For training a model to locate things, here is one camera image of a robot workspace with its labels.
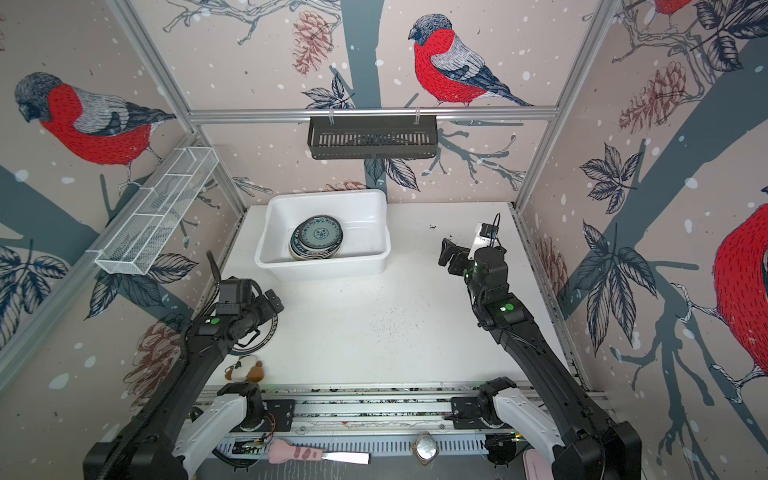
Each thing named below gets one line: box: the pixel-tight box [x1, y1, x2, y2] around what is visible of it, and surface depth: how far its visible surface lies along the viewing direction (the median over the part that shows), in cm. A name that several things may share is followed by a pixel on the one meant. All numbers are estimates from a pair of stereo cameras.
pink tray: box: [523, 449, 555, 480], surface depth 67 cm
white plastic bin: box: [255, 189, 391, 281], surface depth 109 cm
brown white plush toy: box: [224, 355, 264, 383], surface depth 80 cm
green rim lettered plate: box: [289, 220, 343, 261], surface depth 103 cm
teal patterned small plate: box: [299, 215, 344, 249], surface depth 109 cm
